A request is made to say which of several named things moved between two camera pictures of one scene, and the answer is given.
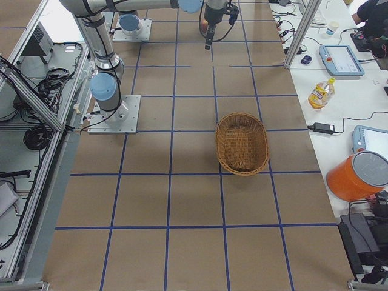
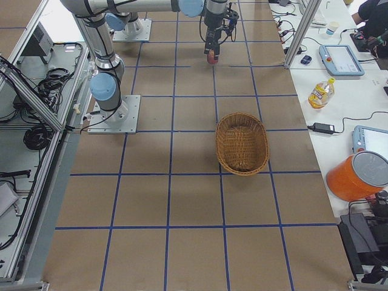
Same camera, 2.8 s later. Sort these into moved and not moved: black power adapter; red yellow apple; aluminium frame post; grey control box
Moved: red yellow apple
Not moved: grey control box; black power adapter; aluminium frame post
